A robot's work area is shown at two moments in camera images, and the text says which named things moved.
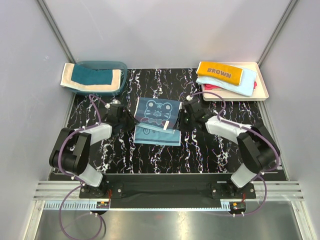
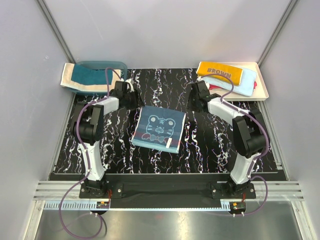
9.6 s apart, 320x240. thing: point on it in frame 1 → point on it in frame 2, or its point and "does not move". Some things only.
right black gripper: [179, 124] → [190, 96]
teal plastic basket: [104, 65] does not move
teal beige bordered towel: [74, 76] does not move
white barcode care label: [166, 125] → [168, 143]
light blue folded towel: [246, 89] does not move
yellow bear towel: [220, 72] does not move
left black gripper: [132, 121] → [137, 102]
